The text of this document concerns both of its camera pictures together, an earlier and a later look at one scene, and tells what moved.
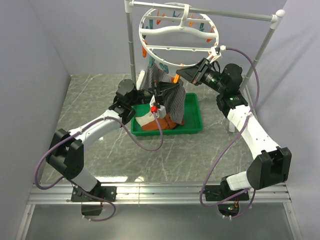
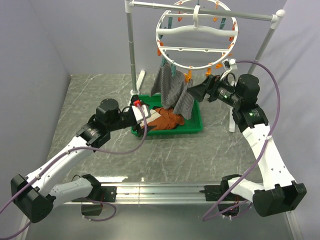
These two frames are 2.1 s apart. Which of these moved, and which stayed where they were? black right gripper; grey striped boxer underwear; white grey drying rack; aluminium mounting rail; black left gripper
Moved: black left gripper; grey striped boxer underwear; black right gripper
Stayed: aluminium mounting rail; white grey drying rack
